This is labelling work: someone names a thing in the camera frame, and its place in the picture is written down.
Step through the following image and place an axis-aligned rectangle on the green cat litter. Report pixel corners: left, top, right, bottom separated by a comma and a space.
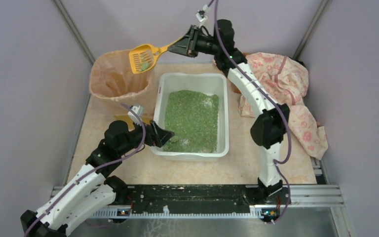
163, 90, 219, 153

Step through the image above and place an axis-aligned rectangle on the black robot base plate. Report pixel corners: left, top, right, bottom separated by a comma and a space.
113, 185, 288, 214

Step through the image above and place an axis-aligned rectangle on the yellow bin with pink bag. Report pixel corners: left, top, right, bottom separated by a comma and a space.
89, 50, 159, 118

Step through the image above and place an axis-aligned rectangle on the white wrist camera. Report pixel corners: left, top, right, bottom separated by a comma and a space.
127, 105, 144, 126
195, 4, 210, 27

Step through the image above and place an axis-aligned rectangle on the cream pink cartoon cloth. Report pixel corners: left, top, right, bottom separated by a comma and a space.
246, 52, 328, 160

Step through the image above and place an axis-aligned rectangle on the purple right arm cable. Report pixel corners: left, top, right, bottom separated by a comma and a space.
206, 0, 293, 225

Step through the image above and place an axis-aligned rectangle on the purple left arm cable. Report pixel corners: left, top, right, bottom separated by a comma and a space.
23, 103, 147, 237

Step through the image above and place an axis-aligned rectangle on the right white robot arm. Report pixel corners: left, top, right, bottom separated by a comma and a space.
168, 19, 290, 198

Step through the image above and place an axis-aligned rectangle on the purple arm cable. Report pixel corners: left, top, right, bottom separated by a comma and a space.
23, 103, 147, 237
206, 0, 293, 225

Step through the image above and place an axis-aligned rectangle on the aluminium frame rail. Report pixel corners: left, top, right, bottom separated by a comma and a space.
90, 158, 344, 221

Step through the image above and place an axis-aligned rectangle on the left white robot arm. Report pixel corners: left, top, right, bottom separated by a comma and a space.
20, 120, 175, 237

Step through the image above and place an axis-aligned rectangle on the yellow plastic litter scoop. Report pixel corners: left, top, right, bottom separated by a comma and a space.
128, 38, 179, 74

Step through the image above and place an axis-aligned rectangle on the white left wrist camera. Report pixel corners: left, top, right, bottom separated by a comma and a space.
127, 105, 144, 126

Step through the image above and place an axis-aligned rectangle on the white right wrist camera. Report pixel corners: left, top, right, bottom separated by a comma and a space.
195, 4, 210, 27

